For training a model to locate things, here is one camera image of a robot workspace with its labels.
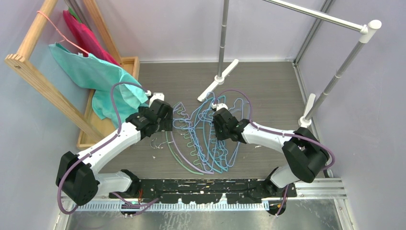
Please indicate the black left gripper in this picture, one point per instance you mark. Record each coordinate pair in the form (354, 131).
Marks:
(166, 124)

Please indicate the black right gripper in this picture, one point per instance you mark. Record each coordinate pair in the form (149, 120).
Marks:
(219, 136)

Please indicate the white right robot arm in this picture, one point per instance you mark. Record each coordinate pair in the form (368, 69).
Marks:
(305, 156)

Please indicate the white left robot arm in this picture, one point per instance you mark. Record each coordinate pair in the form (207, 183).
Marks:
(79, 175)

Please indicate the green notched hanger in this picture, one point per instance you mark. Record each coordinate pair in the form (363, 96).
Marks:
(179, 157)

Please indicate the purple notched hanger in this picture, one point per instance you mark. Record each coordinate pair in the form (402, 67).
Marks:
(182, 142)

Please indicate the teal notched hanger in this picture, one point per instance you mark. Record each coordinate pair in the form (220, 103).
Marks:
(219, 165)
(206, 152)

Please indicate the teal cloth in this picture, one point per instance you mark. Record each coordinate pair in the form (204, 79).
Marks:
(93, 73)

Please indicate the red cloth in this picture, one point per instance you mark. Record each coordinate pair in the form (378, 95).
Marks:
(86, 39)

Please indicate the pink hanger on rack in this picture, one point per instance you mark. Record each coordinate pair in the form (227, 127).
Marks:
(64, 38)

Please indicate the metal garment rack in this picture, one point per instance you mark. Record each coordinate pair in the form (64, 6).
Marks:
(358, 101)

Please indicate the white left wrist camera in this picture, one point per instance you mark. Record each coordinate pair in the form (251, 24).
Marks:
(154, 96)

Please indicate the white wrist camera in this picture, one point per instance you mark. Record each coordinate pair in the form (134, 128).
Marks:
(154, 96)
(217, 106)

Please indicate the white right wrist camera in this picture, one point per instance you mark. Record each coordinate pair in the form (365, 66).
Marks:
(217, 106)

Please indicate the wooden clothes rack frame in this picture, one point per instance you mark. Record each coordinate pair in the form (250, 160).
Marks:
(92, 129)

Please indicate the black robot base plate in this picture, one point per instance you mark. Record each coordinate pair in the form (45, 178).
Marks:
(203, 191)

